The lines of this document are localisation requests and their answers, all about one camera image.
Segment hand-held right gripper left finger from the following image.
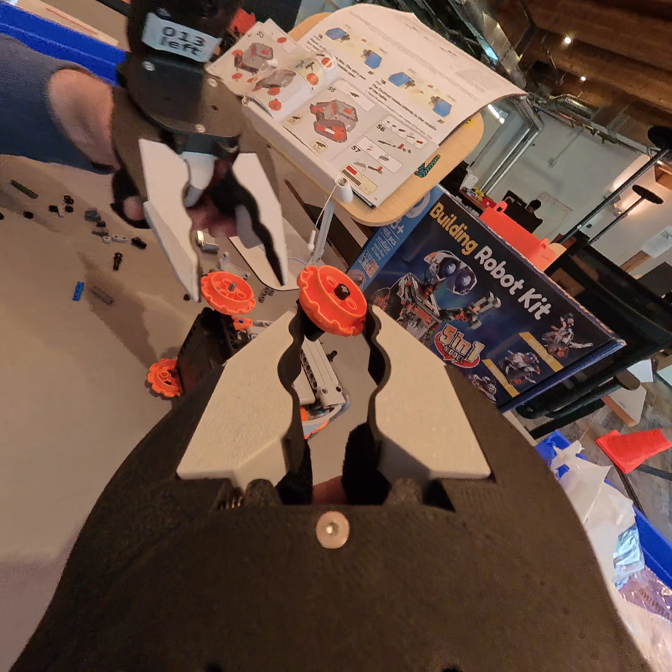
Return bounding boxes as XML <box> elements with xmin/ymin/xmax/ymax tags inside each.
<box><xmin>177</xmin><ymin>310</ymin><xmax>316</xmax><ymax>489</ymax></box>

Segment blue robot kit box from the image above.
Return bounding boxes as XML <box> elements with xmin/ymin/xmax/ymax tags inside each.
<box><xmin>352</xmin><ymin>189</ymin><xmax>628</xmax><ymax>412</ymax></box>

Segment black grey toy robot vehicle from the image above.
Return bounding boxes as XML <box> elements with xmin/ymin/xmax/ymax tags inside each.
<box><xmin>174</xmin><ymin>237</ymin><xmax>352</xmax><ymax>436</ymax></box>

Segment orange plastic object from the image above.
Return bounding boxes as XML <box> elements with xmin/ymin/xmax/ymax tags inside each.
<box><xmin>481</xmin><ymin>200</ymin><xmax>568</xmax><ymax>270</ymax></box>

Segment black metal rack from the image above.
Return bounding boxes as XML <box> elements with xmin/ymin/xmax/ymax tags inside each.
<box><xmin>525</xmin><ymin>240</ymin><xmax>672</xmax><ymax>423</ymax></box>

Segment person's left hand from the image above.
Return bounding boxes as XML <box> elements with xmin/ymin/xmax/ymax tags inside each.
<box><xmin>48</xmin><ymin>69</ymin><xmax>119</xmax><ymax>169</ymax></box>

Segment orange toy gear wheel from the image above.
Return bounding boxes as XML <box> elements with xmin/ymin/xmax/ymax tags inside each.
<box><xmin>296</xmin><ymin>265</ymin><xmax>370</xmax><ymax>337</ymax></box>
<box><xmin>200</xmin><ymin>271</ymin><xmax>258</xmax><ymax>316</ymax></box>
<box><xmin>145</xmin><ymin>357</ymin><xmax>184</xmax><ymax>400</ymax></box>

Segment clear plastic bags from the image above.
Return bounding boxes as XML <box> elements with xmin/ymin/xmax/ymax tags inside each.
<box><xmin>536</xmin><ymin>431</ymin><xmax>672</xmax><ymax>631</ymax></box>

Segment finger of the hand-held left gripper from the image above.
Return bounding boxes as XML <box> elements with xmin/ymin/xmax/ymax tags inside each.
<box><xmin>139</xmin><ymin>140</ymin><xmax>211</xmax><ymax>303</ymax></box>
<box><xmin>210</xmin><ymin>153</ymin><xmax>300</xmax><ymax>289</ymax></box>

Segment person's left forearm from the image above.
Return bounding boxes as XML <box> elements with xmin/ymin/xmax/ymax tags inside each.
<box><xmin>0</xmin><ymin>35</ymin><xmax>64</xmax><ymax>174</ymax></box>

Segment wooden book stand white base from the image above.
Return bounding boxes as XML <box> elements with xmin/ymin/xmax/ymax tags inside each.
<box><xmin>310</xmin><ymin>105</ymin><xmax>486</xmax><ymax>276</ymax></box>

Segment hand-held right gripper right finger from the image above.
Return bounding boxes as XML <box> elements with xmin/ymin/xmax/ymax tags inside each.
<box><xmin>342</xmin><ymin>307</ymin><xmax>491</xmax><ymax>486</ymax></box>

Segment orange flat wedge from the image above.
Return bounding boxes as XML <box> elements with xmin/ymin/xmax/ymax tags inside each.
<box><xmin>596</xmin><ymin>428</ymin><xmax>672</xmax><ymax>473</ymax></box>

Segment printed instruction manual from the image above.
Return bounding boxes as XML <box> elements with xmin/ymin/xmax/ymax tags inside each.
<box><xmin>208</xmin><ymin>6</ymin><xmax>526</xmax><ymax>208</ymax></box>

